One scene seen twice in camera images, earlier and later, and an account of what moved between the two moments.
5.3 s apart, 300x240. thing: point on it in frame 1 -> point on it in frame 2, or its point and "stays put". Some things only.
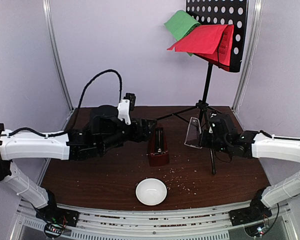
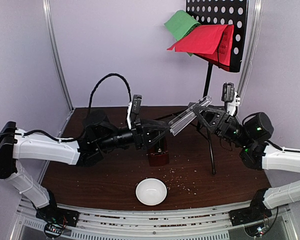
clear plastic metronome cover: [193, 137] -> [177, 123]
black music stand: [219, 12] stays put
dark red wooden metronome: [158, 153] stays put
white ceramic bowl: [151, 191] stays put
